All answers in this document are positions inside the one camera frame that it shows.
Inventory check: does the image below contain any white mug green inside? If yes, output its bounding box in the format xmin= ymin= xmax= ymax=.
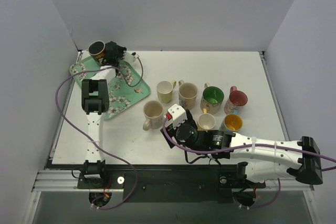
xmin=200 ymin=83 xmax=224 ymax=115

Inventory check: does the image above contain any orange mug black handle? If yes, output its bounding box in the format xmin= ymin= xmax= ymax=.
xmin=165 ymin=108 xmax=174 ymax=120

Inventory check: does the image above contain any beige tall mug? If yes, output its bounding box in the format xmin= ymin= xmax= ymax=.
xmin=143 ymin=101 xmax=164 ymax=131

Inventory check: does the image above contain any blue butterfly mug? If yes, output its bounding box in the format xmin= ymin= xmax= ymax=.
xmin=219 ymin=114 xmax=243 ymax=132

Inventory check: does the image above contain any black mug orange pattern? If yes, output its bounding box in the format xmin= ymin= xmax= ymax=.
xmin=88 ymin=40 xmax=106 ymax=66

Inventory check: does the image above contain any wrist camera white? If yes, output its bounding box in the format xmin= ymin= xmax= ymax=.
xmin=123 ymin=51 xmax=139 ymax=64
xmin=169 ymin=104 xmax=187 ymax=129

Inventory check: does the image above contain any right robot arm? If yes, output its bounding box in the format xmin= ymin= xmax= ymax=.
xmin=161 ymin=105 xmax=323 ymax=187

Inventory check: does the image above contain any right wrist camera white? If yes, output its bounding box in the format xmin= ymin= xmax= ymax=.
xmin=169 ymin=104 xmax=187 ymax=129

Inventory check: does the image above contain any green floral serving tray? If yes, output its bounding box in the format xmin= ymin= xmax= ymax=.
xmin=69 ymin=56 xmax=151 ymax=120

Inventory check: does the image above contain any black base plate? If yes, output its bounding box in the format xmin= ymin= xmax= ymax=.
xmin=77 ymin=162 xmax=266 ymax=203

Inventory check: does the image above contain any yellow mug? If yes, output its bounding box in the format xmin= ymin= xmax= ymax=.
xmin=197 ymin=109 xmax=216 ymax=131

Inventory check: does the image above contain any light green faceted mug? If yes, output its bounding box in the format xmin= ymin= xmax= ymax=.
xmin=156 ymin=80 xmax=176 ymax=104

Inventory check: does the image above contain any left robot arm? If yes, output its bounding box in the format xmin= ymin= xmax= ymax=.
xmin=81 ymin=41 xmax=126 ymax=188

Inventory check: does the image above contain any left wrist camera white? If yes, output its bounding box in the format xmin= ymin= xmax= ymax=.
xmin=123 ymin=51 xmax=139 ymax=64

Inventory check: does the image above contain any pink patterned mug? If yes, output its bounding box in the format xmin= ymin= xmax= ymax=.
xmin=224 ymin=86 xmax=248 ymax=114

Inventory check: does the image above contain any aluminium frame rail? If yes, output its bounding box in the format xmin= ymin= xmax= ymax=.
xmin=32 ymin=170 xmax=314 ymax=192

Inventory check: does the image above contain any cream floral mug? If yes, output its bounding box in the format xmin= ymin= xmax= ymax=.
xmin=178 ymin=80 xmax=198 ymax=110

